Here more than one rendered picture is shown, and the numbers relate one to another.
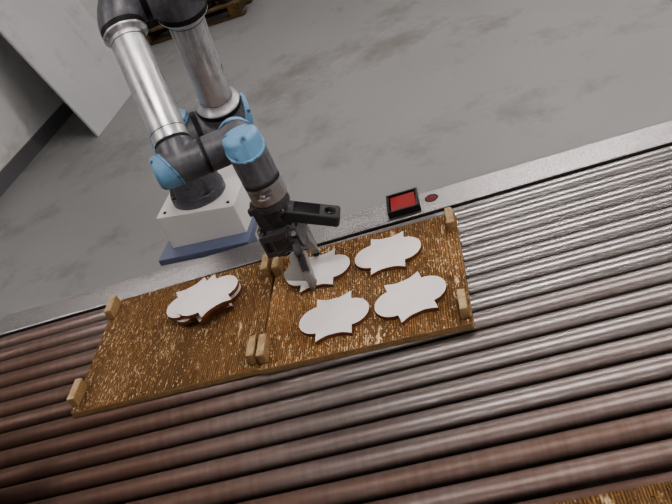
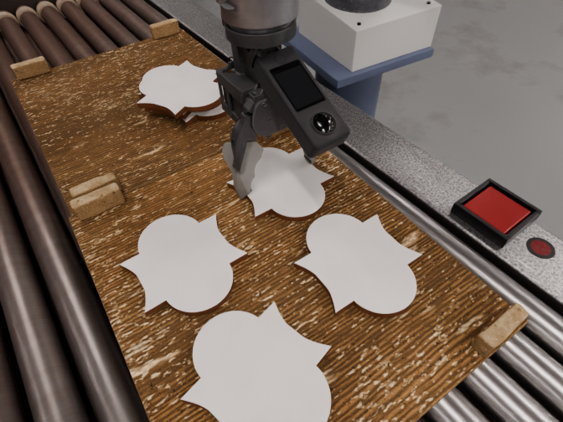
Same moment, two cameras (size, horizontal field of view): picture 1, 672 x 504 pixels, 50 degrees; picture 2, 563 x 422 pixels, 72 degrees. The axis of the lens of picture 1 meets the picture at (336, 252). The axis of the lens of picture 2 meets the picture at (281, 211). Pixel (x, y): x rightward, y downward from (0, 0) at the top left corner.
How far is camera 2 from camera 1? 1.13 m
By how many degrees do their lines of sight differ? 34
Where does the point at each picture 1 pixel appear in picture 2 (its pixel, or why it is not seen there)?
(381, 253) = (351, 250)
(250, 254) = not seen: hidden behind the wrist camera
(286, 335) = (141, 213)
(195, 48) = not seen: outside the picture
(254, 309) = (188, 148)
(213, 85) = not seen: outside the picture
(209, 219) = (333, 28)
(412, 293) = (266, 373)
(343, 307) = (204, 263)
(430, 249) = (405, 332)
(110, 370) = (74, 76)
